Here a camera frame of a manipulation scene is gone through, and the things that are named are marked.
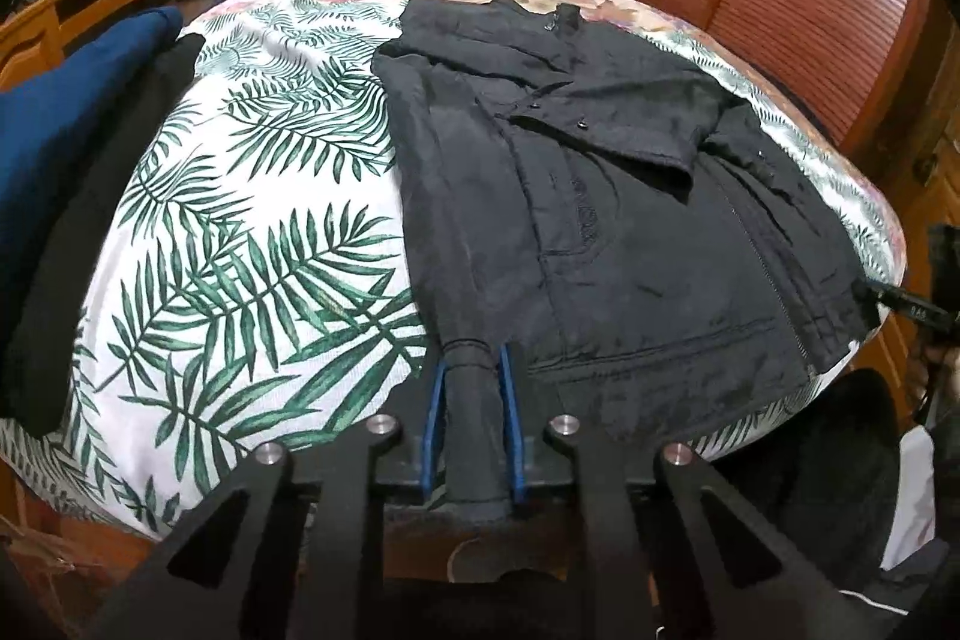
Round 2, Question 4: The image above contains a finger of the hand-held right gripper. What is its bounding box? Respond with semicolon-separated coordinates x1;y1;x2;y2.
855;281;960;341

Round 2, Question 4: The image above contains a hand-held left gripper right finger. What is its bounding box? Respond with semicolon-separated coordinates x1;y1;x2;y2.
497;344;857;640

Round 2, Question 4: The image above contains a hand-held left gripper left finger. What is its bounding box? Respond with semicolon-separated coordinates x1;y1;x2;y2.
90;344;451;640

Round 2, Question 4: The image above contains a black jacket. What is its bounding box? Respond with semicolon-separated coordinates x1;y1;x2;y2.
371;0;891;525

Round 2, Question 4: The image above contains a wooden cabinet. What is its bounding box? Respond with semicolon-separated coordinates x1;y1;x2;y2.
847;0;960;386

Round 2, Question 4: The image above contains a floral leaf print bedspread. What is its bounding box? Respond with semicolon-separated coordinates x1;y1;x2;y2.
0;0;910;545

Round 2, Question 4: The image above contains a folded black garment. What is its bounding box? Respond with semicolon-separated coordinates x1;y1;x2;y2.
0;32;208;440

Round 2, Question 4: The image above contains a folded blue garment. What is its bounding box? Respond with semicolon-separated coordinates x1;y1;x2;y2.
0;5;185;348

